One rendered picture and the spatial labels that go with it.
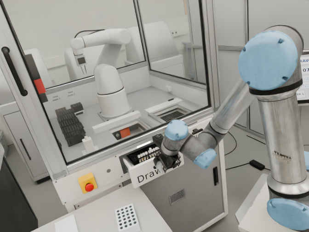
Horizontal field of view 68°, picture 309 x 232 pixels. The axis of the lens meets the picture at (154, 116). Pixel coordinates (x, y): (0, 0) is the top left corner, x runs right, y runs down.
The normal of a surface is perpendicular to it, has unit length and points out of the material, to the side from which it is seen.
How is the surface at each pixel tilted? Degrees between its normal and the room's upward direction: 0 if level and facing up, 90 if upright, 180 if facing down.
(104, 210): 0
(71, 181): 90
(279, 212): 97
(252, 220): 2
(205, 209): 90
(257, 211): 2
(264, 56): 82
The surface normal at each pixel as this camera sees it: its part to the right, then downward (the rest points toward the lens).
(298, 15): -0.88, 0.33
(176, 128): 0.11, -0.57
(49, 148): 0.46, 0.29
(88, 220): -0.18, -0.90
